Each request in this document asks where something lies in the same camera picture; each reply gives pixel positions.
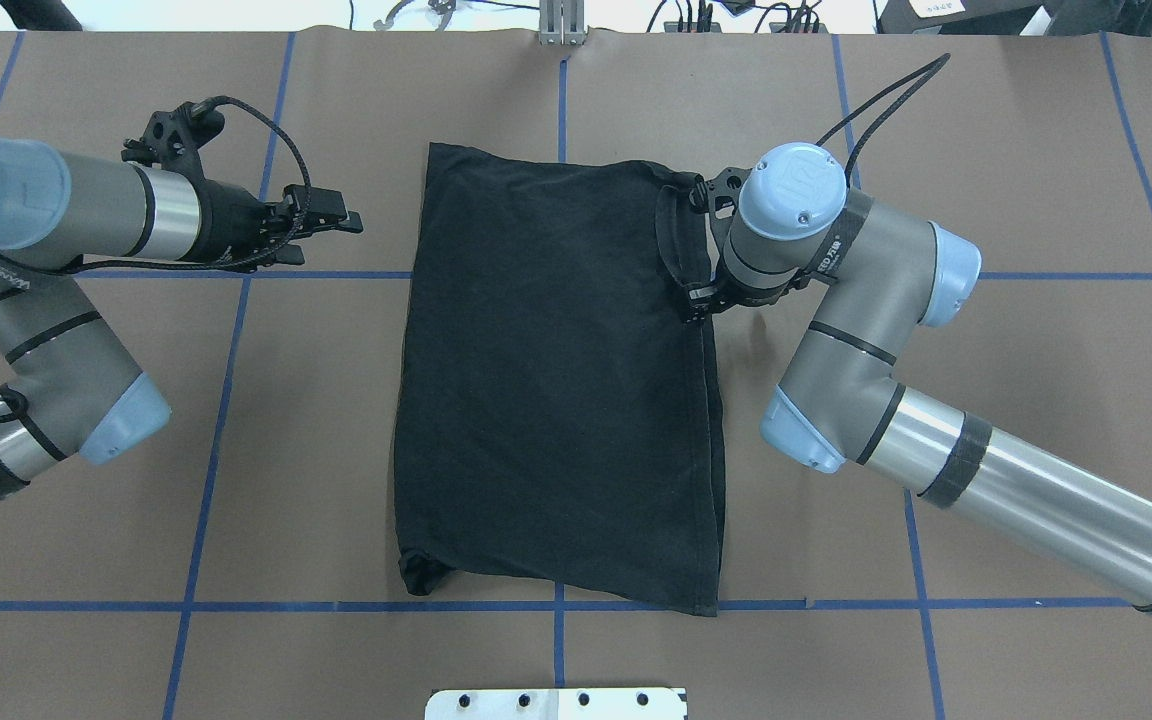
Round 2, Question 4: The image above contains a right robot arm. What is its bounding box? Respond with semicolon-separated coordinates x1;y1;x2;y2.
692;143;1152;621

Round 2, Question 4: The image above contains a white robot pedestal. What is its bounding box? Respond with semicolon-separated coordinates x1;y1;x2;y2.
424;685;690;719

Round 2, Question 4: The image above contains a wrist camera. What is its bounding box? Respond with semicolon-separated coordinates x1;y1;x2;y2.
687;167;751;215
120;100;227;177

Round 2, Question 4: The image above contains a brown paper table cover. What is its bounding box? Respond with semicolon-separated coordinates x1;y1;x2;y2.
0;26;1152;719

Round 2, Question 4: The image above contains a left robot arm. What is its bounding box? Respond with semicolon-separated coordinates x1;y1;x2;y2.
0;131;364;501

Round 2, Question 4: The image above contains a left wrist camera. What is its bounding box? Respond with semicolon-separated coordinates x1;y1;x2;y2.
120;100;227;177

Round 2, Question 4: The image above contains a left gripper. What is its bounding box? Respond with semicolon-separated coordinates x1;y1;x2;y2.
196;179;364;264

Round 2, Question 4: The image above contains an aluminium frame post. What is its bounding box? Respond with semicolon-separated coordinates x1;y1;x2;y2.
538;0;588;46

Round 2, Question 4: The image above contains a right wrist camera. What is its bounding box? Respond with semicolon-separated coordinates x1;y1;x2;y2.
687;167;751;215

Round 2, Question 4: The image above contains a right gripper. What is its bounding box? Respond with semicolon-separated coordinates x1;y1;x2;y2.
685;272;814;323

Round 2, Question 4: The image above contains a black printed t-shirt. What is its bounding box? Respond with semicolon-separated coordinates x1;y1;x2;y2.
393;143;726;617

